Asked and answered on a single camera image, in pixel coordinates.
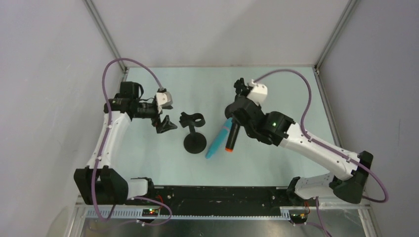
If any black microphone stand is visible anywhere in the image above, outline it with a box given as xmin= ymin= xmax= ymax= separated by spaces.
xmin=224 ymin=78 xmax=252 ymax=119
xmin=179 ymin=112 xmax=207 ymax=154

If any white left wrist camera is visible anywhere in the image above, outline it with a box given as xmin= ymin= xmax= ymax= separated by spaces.
xmin=155 ymin=89 xmax=173 ymax=111

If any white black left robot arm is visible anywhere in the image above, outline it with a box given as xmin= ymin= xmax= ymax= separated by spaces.
xmin=74 ymin=81 xmax=177 ymax=205

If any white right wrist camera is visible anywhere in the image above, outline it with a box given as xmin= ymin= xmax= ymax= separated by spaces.
xmin=246 ymin=79 xmax=268 ymax=106

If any blue microphone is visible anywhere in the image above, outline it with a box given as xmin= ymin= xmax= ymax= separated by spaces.
xmin=205 ymin=118 xmax=232 ymax=159

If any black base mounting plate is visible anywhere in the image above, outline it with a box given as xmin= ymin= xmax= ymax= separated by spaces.
xmin=125 ymin=185 xmax=320 ymax=217

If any controller board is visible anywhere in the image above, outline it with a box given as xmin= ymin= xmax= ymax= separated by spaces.
xmin=141 ymin=208 xmax=161 ymax=217
xmin=290 ymin=213 xmax=309 ymax=225

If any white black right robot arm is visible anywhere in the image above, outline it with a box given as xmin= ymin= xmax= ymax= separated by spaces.
xmin=225 ymin=96 xmax=374 ymax=204

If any black microphone orange tip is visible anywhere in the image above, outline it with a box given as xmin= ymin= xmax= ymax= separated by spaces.
xmin=225 ymin=122 xmax=241 ymax=152

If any white slotted cable duct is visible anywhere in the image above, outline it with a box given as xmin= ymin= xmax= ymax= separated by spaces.
xmin=85 ymin=208 xmax=292 ymax=220

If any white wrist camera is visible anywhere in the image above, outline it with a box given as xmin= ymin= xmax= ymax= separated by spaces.
xmin=246 ymin=79 xmax=268 ymax=106
xmin=155 ymin=89 xmax=173 ymax=111

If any left controller board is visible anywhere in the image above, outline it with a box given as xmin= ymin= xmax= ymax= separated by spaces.
xmin=141 ymin=208 xmax=161 ymax=217

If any aluminium frame rail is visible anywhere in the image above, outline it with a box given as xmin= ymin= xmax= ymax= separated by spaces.
xmin=76 ymin=186 xmax=372 ymax=210

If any right controller board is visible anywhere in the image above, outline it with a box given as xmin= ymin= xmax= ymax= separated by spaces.
xmin=290 ymin=213 xmax=309 ymax=225

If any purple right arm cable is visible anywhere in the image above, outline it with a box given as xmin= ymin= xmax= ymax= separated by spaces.
xmin=254 ymin=69 xmax=389 ymax=237

